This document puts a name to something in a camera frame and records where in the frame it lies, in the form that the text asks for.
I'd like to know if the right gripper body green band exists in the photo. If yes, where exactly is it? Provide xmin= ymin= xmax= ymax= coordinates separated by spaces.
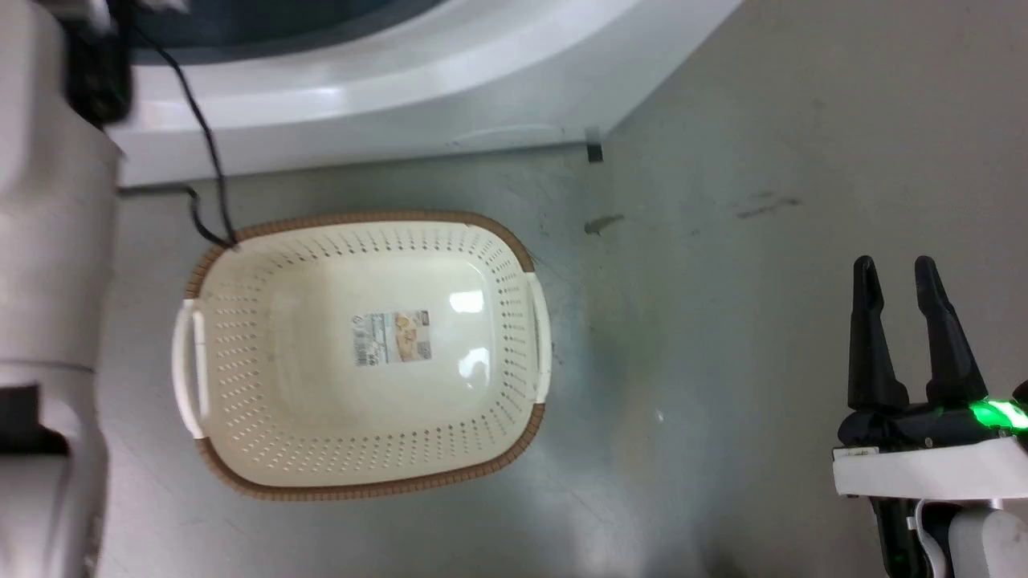
xmin=831 ymin=381 xmax=1028 ymax=578

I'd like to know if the white washing machine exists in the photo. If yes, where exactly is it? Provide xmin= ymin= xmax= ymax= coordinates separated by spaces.
xmin=104 ymin=0 xmax=744 ymax=190

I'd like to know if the thin black cable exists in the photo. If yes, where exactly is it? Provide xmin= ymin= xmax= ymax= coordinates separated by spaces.
xmin=128 ymin=28 xmax=242 ymax=250

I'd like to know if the cream perforated laundry basket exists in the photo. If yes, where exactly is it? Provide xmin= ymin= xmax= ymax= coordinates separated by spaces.
xmin=171 ymin=210 xmax=554 ymax=503

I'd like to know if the printed paper label sticker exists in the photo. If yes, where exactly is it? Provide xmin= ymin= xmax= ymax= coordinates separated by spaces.
xmin=353 ymin=311 xmax=433 ymax=368

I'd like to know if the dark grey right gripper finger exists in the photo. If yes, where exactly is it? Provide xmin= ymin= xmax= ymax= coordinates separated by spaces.
xmin=914 ymin=256 xmax=989 ymax=407
xmin=847 ymin=255 xmax=911 ymax=413

